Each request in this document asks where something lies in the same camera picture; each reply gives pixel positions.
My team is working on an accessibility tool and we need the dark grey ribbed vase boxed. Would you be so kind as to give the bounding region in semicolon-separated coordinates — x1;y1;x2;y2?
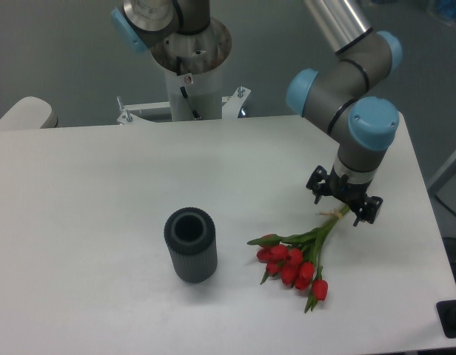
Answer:
164;207;218;283

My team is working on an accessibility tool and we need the black cable on pedestal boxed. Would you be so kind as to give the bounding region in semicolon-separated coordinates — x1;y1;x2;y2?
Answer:
175;55;202;121

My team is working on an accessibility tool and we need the red tulip bouquet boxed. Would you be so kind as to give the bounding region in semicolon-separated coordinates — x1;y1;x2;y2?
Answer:
247;205;350;313

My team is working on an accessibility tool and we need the black box at table edge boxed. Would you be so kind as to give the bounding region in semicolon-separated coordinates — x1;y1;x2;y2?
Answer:
436;300;456;339

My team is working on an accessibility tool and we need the white pedestal base frame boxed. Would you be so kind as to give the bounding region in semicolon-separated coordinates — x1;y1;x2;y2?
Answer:
116;86;252;125

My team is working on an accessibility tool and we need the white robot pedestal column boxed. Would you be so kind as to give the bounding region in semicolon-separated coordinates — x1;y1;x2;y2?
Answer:
150;18;233;121

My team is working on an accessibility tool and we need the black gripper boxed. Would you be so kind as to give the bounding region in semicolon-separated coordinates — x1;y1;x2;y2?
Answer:
306;166;383;226

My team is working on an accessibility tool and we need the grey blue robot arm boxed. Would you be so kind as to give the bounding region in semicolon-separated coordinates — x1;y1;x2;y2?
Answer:
111;1;403;223

